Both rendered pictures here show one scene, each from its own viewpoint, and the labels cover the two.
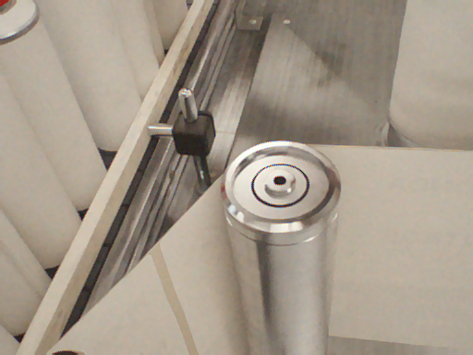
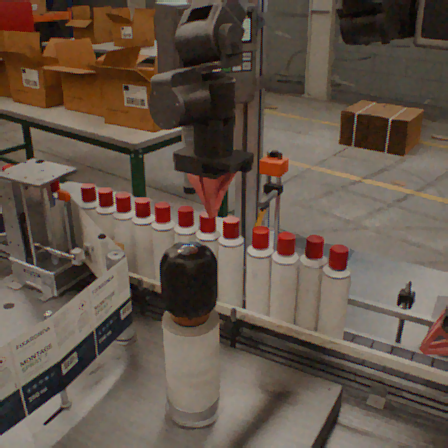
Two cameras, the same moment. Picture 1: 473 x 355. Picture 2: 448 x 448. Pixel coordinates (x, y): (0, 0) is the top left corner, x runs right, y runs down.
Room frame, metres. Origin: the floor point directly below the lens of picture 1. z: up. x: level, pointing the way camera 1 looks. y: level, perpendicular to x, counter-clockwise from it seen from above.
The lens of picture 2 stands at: (0.45, -0.79, 1.54)
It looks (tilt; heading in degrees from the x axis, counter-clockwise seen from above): 26 degrees down; 101
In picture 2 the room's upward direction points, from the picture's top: straight up
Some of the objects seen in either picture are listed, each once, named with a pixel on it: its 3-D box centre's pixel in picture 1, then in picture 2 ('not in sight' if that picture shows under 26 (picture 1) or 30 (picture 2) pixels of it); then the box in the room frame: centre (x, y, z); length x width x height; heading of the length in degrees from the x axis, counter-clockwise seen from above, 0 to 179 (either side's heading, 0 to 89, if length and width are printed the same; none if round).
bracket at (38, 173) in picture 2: not in sight; (36, 172); (-0.14, 0.16, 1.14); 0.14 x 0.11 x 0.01; 162
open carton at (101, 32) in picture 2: not in sight; (92, 24); (-2.08, 4.88, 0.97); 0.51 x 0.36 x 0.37; 66
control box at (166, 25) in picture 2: not in sight; (207, 53); (0.22, 0.24, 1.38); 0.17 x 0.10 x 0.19; 37
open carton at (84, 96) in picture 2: not in sight; (99, 76); (-0.81, 2.07, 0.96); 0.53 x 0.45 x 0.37; 64
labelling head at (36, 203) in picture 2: not in sight; (46, 225); (-0.14, 0.17, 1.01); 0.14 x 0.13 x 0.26; 162
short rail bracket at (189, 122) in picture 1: (197, 144); (234, 333); (0.31, 0.03, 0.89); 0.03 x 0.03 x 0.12; 72
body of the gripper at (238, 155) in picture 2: not in sight; (213, 140); (0.30, -0.08, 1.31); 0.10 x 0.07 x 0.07; 161
